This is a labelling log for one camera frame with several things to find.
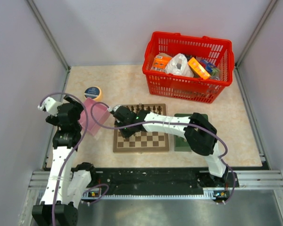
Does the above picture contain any orange box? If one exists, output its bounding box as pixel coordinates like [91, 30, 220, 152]
[188, 57, 211, 80]

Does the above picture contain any wooden chess board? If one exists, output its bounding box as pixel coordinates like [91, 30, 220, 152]
[113, 104, 170, 153]

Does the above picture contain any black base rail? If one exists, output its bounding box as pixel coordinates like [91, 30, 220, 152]
[87, 167, 239, 196]

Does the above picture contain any green wooden tray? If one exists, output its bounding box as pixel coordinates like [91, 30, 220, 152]
[174, 113, 209, 153]

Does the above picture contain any blue packaged item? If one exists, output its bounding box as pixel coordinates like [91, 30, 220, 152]
[200, 59, 220, 76]

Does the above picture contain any pink open box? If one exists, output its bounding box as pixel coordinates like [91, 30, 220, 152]
[83, 97, 110, 136]

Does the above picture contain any orange printed carton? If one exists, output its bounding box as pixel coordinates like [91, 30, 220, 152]
[150, 53, 172, 73]

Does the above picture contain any yellow tape roll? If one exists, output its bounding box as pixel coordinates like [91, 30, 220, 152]
[84, 86, 103, 102]

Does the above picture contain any red plastic basket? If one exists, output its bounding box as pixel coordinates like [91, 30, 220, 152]
[142, 32, 234, 103]

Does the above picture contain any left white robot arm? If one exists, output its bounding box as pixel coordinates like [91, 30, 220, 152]
[32, 94, 98, 226]

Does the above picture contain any dark chess pieces group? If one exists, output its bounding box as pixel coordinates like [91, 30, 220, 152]
[125, 104, 166, 115]

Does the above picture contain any white plastic bag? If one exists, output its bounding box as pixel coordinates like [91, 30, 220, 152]
[166, 53, 194, 78]

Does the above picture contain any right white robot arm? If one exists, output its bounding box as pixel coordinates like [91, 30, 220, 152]
[108, 105, 228, 186]

